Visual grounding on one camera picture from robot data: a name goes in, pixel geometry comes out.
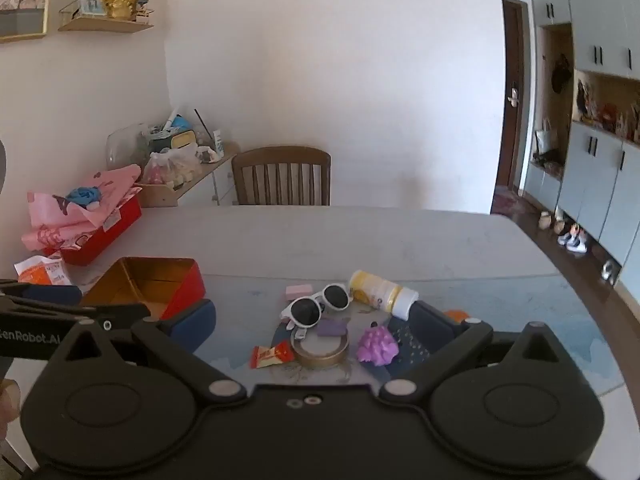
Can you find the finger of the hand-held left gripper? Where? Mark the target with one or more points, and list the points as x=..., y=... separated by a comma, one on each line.
x=120, y=312
x=52, y=293

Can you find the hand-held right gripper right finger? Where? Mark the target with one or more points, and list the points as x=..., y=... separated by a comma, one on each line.
x=431, y=324

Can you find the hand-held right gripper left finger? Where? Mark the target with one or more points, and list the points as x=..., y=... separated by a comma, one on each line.
x=192, y=322

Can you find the orange ball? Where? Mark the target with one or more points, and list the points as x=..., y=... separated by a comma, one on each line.
x=456, y=315

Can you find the red tin box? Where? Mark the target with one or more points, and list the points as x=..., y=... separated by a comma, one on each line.
x=170, y=280

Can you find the purple spiky toy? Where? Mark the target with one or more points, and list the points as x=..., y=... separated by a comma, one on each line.
x=377, y=346

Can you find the yellow white bottle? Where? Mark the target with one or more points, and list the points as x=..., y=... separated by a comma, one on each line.
x=380, y=294

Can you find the red candy wrapper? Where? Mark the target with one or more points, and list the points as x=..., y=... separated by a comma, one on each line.
x=272, y=355

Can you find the purple block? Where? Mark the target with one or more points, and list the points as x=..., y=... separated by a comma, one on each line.
x=332, y=328

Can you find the pink eraser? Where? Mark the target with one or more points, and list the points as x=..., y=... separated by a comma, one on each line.
x=299, y=290

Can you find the brown tape roll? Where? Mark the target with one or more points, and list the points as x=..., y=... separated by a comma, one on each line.
x=320, y=352

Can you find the white sunglasses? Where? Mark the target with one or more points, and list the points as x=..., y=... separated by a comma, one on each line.
x=312, y=308

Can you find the person's left hand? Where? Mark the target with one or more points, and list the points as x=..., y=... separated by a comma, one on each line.
x=6, y=402

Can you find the orange white packet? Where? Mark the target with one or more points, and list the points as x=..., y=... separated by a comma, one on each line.
x=42, y=271

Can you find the dark blue dotted mat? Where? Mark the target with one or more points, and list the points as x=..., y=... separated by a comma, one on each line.
x=409, y=346

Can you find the red cardboard box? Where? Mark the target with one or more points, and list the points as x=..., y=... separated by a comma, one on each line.
x=105, y=240

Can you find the red box with pink cloth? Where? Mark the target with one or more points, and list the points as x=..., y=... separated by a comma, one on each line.
x=60, y=215

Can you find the blue cloth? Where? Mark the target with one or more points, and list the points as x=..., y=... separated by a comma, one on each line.
x=85, y=195

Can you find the grey rounded object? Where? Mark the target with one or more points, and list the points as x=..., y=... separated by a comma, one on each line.
x=1, y=165

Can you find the white wooden side cabinet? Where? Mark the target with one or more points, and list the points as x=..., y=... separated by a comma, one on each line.
x=212, y=180

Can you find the beige shoe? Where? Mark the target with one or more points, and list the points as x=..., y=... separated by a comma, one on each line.
x=545, y=220

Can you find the clear plastic bag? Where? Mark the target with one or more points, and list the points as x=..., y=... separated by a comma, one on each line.
x=170, y=166

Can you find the glass bowl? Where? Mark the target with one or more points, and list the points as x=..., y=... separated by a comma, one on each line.
x=122, y=147

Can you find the white sneakers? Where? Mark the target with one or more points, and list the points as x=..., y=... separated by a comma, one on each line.
x=575, y=240

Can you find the white tube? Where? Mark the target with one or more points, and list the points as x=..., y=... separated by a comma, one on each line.
x=218, y=142

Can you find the yellow teal desk organizer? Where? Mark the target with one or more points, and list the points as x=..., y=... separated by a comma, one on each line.
x=182, y=140

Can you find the wooden chair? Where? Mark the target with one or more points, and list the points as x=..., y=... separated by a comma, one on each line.
x=280, y=160

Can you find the white tote bag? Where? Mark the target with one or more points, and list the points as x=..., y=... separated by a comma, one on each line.
x=545, y=140

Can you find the brown door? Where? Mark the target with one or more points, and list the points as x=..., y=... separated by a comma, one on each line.
x=512, y=105

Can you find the row of shelf figurines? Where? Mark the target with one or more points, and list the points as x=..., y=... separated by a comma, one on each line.
x=607, y=112

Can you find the dark hanging bag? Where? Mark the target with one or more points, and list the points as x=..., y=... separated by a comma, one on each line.
x=561, y=72

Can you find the grey wall cabinet unit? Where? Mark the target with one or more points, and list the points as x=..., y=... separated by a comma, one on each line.
x=595, y=175

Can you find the wooden wall shelf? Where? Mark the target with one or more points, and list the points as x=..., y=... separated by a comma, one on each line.
x=105, y=25

